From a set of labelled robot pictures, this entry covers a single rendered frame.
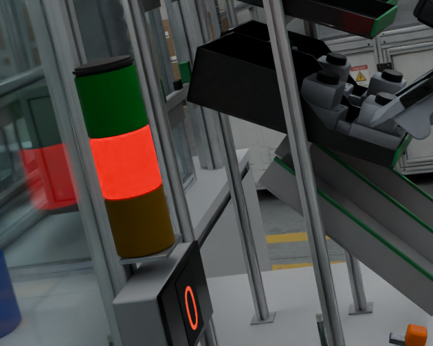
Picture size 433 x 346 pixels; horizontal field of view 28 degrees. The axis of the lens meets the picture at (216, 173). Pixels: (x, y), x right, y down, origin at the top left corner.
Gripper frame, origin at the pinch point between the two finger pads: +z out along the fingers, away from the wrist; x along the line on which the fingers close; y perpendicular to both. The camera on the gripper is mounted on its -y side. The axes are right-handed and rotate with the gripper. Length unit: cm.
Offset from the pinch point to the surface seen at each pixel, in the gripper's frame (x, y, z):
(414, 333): -25.2, 18.8, 2.3
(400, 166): 367, 68, 121
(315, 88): -0.2, -6.9, 5.3
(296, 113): -7.4, -5.8, 6.5
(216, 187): 107, 4, 84
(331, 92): -0.4, -5.3, 3.8
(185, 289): -46.1, -0.4, 7.9
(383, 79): 15.3, -2.1, 1.7
